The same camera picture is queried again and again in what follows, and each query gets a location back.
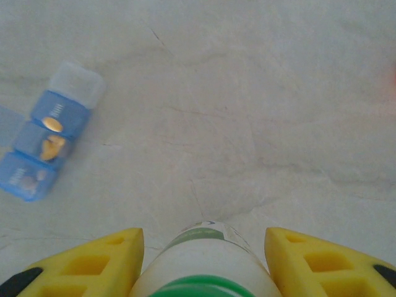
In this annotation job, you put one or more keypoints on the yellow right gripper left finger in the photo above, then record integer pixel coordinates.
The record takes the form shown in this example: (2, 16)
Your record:
(77, 272)

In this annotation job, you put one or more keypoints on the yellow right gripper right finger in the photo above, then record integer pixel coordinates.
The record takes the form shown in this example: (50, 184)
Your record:
(334, 272)

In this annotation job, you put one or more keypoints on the white pill bottle green cap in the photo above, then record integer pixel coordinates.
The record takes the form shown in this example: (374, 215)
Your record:
(204, 260)

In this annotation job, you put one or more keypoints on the orange oval pill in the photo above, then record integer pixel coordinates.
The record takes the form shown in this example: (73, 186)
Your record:
(52, 123)
(47, 153)
(58, 141)

